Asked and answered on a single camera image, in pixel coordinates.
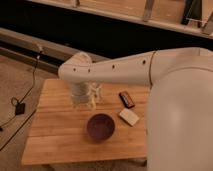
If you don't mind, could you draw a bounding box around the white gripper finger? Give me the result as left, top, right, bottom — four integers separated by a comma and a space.
87, 97, 96, 110
93, 83, 102, 103

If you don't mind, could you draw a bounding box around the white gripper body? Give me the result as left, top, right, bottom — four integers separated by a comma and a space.
71, 83, 93, 107

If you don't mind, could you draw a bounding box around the dark purple ceramic bowl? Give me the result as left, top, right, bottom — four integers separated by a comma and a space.
87, 113, 115, 141

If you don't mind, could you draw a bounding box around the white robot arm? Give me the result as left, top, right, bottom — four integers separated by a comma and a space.
58, 47, 213, 171

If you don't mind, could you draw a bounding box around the dark brown rectangular box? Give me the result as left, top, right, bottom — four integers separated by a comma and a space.
119, 91, 135, 109

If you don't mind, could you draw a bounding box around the white rectangular sponge block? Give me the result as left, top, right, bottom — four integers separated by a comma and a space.
119, 108, 139, 126

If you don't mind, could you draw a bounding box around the wooden table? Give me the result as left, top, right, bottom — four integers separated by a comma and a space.
22, 79, 149, 165

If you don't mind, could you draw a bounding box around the black power adapter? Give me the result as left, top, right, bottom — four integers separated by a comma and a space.
15, 103, 25, 115

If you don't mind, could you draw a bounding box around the black cable on floor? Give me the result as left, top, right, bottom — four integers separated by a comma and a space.
0, 44, 45, 151

